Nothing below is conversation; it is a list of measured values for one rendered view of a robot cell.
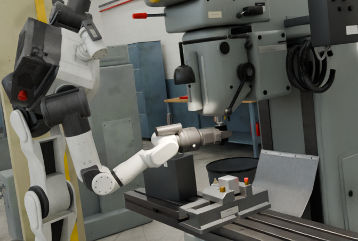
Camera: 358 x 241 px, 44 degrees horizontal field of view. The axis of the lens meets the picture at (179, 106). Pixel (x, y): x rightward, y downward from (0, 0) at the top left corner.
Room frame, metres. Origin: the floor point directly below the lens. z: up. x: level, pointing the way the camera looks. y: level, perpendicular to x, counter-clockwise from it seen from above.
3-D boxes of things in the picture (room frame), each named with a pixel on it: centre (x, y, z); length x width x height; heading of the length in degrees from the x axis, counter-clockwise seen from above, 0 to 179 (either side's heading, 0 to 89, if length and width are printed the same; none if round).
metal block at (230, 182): (1.67, -0.15, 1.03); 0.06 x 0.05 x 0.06; 33
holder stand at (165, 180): (2.00, 0.08, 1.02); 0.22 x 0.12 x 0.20; 46
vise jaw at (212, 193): (1.64, -0.11, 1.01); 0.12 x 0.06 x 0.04; 33
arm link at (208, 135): (1.64, -0.06, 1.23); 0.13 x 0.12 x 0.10; 21
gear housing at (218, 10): (1.70, -0.18, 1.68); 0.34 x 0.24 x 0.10; 126
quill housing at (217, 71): (1.68, -0.15, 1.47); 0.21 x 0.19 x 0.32; 36
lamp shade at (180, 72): (1.48, -0.03, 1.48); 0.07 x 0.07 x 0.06
